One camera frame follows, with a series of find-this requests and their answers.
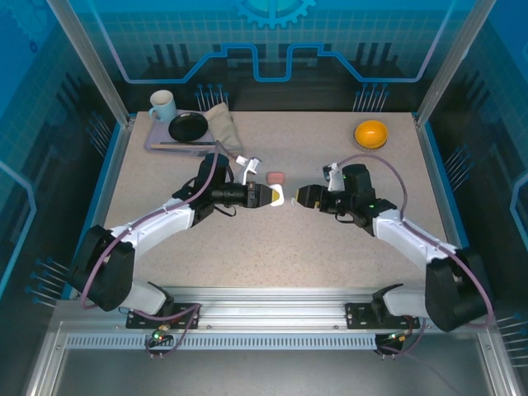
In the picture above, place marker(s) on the small LED connector board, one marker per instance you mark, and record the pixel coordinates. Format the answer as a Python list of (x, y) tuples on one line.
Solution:
[(158, 336), (396, 337)]

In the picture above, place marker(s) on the lavender plastic tray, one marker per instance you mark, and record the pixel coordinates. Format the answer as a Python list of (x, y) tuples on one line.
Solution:
[(158, 136)]

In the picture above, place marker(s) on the woven round coaster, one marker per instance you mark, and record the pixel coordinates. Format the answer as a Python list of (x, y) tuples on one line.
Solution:
[(371, 149)]

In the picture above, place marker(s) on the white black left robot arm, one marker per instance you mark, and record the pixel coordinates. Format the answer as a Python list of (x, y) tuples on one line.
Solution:
[(156, 224)]

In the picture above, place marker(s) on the black round plate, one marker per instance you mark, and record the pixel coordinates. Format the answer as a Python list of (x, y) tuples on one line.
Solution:
[(187, 127)]

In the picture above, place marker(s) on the aluminium frame post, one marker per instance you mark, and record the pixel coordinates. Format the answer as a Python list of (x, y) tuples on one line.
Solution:
[(94, 62), (453, 62)]

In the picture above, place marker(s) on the pink earbud charging case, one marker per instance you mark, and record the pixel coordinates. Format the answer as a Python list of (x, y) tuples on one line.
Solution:
[(275, 178)]

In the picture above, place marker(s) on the black mount plate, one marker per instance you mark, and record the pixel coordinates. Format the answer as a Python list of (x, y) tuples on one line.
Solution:
[(359, 315), (134, 321)]

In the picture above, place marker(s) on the light blue mug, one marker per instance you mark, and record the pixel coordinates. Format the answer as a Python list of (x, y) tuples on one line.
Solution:
[(165, 109)]

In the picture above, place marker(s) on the blue table edge trim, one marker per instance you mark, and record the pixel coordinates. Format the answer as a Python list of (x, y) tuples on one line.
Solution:
[(99, 187), (449, 185)]

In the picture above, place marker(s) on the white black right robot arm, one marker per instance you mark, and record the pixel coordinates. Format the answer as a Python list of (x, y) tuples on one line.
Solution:
[(404, 235)]

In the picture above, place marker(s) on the beige folded cloth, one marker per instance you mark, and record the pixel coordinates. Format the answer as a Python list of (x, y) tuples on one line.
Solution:
[(222, 121)]

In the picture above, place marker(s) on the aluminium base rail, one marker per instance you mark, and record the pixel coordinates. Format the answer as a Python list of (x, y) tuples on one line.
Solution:
[(272, 309)]

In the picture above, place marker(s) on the black left mount plate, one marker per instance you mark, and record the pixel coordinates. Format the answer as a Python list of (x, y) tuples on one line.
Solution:
[(134, 321)]

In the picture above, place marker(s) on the black right mount plate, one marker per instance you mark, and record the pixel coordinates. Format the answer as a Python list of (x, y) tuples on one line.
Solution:
[(359, 315)]

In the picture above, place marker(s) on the wooden flat stick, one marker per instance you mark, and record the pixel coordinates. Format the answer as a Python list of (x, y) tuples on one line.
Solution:
[(173, 147)]

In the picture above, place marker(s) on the orange bowl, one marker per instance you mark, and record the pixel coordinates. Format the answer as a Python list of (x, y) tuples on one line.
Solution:
[(371, 133)]

